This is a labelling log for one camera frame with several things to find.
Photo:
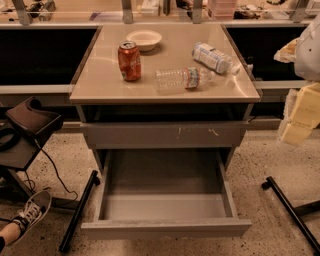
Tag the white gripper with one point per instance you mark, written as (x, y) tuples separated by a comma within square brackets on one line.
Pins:
[(309, 56)]

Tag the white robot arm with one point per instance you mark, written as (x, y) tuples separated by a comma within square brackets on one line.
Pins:
[(306, 66)]

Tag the clear plastic water bottle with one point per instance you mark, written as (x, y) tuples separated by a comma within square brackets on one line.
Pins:
[(174, 80)]

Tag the grey drawer cabinet table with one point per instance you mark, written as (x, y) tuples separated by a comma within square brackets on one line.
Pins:
[(193, 93)]

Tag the grey open middle drawer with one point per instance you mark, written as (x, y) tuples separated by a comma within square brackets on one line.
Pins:
[(164, 194)]

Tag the grey closed top drawer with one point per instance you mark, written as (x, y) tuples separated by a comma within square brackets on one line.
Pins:
[(155, 135)]

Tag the black right base leg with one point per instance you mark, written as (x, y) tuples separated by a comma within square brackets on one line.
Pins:
[(297, 213)]

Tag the black base leg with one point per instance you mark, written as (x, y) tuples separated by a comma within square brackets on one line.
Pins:
[(297, 213), (93, 180)]

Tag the white paper bowl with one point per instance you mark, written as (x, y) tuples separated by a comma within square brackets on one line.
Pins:
[(146, 40)]

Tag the orange soda can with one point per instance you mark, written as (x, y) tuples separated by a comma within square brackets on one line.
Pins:
[(129, 61)]

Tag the black left base leg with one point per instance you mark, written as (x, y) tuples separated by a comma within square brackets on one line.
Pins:
[(93, 180)]

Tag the brown headset cradle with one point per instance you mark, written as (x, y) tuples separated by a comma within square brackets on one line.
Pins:
[(33, 122)]

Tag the grey canvas sneaker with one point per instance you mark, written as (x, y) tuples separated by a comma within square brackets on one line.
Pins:
[(33, 211)]

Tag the dark side stand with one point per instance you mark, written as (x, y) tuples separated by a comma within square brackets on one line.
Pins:
[(17, 154)]

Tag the person's bare lower leg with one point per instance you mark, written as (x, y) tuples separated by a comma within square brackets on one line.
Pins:
[(9, 234)]

